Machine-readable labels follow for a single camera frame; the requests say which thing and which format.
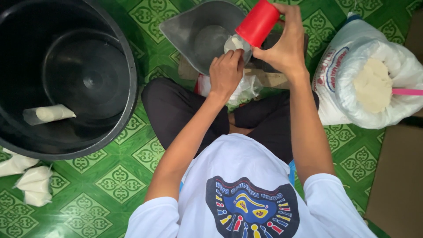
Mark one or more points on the person's foot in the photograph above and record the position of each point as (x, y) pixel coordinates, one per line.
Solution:
(238, 127)

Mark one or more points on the grey scale pan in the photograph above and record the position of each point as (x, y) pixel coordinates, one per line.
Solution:
(185, 29)

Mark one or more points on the heap of flour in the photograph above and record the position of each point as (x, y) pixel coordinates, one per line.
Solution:
(373, 86)

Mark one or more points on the brown cardboard sheet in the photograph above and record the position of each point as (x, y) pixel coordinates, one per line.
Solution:
(396, 185)
(415, 36)

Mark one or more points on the person's right hand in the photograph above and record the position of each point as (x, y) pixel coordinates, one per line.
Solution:
(289, 49)

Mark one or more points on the person's black trousers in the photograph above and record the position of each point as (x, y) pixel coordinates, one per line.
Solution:
(171, 105)

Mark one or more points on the large white flour sack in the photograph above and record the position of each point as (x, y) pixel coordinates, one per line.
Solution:
(330, 109)

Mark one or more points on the pile of empty clear bags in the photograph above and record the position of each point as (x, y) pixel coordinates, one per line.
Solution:
(248, 89)

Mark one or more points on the person's left hand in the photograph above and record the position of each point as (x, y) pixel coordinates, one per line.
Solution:
(224, 76)

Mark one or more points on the red plastic cup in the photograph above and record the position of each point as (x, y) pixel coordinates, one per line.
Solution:
(257, 23)

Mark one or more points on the large black plastic bucket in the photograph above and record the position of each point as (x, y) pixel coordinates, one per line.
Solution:
(19, 49)

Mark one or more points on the filled flour packet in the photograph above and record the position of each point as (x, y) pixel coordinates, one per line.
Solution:
(38, 199)
(15, 163)
(34, 178)
(49, 114)

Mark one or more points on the person's left fingers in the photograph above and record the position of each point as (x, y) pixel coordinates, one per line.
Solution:
(229, 56)

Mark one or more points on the small clear plastic bag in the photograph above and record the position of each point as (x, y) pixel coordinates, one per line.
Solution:
(233, 43)

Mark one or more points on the person's white printed t-shirt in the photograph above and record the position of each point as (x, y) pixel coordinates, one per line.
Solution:
(238, 158)

